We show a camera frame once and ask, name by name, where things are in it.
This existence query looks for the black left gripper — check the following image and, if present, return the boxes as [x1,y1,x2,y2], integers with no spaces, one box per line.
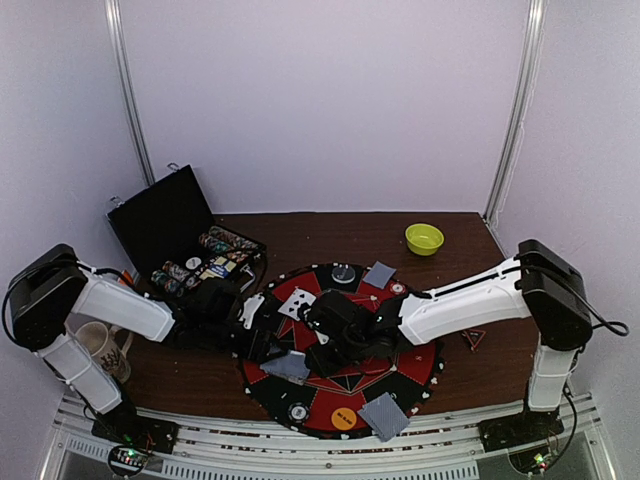
[203,317,288,365]

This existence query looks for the three of spades card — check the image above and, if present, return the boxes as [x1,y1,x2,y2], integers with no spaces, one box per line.
[277,287,316,321]

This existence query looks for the grey playing card deck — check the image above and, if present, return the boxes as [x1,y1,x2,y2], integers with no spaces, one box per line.
[260,350,311,385]

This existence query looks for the red five poker chip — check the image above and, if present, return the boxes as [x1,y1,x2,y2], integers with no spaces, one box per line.
[390,283,406,295]

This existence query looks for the orange big blind button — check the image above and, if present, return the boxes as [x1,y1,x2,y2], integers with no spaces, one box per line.
[331,407,357,431]

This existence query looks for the dealt blue-backed playing cards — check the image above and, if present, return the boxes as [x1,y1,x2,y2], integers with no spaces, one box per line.
[358,392,409,442]

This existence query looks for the black poker chip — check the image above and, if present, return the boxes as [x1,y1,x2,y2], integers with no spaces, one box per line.
[287,402,310,424]

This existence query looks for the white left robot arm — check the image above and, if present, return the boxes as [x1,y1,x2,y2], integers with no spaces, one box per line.
[1,244,265,444]

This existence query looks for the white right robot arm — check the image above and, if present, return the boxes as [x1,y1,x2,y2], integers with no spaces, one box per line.
[294,240,592,442]

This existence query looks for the blue texas holdem card box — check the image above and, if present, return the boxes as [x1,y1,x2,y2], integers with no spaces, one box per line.
[198,256,237,280]

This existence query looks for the round red black poker mat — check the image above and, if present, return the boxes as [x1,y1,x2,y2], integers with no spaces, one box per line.
[237,263,444,439]

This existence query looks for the middle row poker chips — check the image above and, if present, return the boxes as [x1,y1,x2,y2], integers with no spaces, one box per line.
[151,261,201,297]

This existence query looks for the row poker chips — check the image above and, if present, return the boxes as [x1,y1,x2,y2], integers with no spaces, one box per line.
[151,261,201,297]
[198,226,265,262]

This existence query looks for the white dealer button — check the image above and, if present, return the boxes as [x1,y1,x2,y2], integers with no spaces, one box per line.
[185,257,202,271]

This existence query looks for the top row poker chips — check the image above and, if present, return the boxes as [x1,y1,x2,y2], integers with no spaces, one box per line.
[198,226,265,262]

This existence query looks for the black poker chip case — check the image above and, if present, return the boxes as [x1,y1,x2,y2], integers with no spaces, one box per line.
[108,165,266,298]

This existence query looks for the white ceramic mug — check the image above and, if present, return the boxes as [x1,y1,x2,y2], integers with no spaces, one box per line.
[75,321,133,384]

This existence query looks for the green plastic bowl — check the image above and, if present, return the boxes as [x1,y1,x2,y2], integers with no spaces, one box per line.
[405,223,445,256]

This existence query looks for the red black triangle token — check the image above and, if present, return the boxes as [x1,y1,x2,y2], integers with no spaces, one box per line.
[461,329,486,352]

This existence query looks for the aluminium front rail frame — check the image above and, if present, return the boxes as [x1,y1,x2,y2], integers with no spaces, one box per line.
[39,394,621,479]

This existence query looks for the left aluminium corner post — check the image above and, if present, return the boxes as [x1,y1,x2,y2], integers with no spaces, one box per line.
[104,0,156,186]

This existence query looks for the aluminium corner post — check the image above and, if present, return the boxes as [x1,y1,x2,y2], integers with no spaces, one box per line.
[483,0,548,230]
[104,0,156,186]

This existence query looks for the right aluminium corner post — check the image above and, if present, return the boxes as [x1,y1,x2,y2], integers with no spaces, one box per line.
[483,0,548,230]

